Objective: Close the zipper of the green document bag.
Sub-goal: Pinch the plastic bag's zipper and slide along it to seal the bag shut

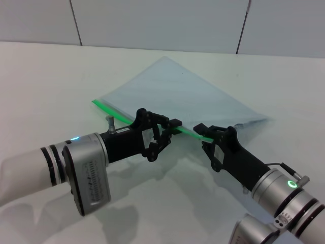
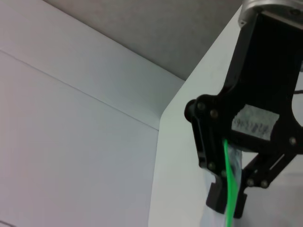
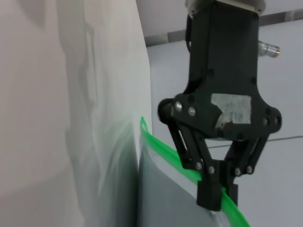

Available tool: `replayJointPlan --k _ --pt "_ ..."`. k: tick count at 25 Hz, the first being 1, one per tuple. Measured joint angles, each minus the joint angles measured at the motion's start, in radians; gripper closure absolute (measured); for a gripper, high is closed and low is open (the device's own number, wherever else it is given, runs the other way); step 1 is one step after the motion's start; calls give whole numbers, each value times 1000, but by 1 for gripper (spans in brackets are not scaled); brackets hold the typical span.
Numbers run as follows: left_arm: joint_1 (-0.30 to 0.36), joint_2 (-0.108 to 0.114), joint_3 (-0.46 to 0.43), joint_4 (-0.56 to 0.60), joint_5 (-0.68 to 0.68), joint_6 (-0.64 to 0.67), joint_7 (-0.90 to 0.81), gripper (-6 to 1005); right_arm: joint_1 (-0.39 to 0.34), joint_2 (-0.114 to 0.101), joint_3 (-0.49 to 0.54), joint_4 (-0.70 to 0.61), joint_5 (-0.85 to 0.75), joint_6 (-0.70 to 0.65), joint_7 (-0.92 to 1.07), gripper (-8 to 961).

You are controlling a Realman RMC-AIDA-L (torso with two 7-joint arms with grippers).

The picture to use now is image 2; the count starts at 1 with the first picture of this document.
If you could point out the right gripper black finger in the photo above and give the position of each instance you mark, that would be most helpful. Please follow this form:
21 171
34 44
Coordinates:
208 146
262 170

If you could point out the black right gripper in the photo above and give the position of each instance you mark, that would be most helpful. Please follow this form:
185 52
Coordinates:
262 71

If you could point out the translucent green-zip document bag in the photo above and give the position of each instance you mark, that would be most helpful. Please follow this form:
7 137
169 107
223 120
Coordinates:
229 189

